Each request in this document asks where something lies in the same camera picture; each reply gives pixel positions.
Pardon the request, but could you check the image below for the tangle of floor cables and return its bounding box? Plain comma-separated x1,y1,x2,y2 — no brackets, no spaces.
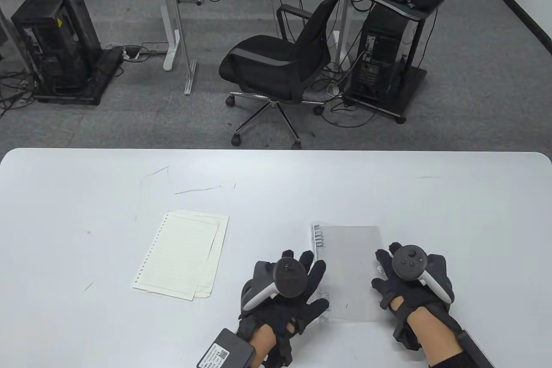
317,51,376,129
0,68,37,120

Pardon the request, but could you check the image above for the black wrist box white label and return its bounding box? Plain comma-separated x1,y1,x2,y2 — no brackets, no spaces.
197,328,256,368

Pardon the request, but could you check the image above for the black cart with pole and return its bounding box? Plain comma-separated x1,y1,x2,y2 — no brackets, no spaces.
32,0,125,106

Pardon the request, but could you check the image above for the black computer tower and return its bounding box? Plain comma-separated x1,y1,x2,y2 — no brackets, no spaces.
11,0,102,97
350,6,408,103

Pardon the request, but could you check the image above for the aluminium frame post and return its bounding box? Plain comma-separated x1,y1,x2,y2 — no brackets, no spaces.
164,0,198,96

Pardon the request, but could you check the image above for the person's right forearm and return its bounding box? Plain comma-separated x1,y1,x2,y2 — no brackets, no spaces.
408,310,466,362

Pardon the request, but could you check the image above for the grey and white controller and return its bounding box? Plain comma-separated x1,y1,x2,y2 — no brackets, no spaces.
392,245,451,303
243,257,307,311

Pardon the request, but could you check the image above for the person's right hand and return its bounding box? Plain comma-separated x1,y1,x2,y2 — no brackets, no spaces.
372,243,453,350

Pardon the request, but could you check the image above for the person's left forearm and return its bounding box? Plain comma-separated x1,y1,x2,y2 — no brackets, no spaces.
250,325,276,368

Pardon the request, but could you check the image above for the person's left hand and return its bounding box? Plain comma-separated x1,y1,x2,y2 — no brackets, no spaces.
238,250,330,366

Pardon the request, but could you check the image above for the clear ring binder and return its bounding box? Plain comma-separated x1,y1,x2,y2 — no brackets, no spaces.
310,221,384,324

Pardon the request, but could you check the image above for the lined loose-leaf paper stack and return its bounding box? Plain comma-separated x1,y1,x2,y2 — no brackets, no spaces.
132,210,230,301

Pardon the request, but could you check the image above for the black office chair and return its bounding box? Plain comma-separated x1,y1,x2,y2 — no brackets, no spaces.
219,0,345,150

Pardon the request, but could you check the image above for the black cart with keyboard tray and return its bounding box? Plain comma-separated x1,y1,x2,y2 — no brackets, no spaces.
318,0,447,124

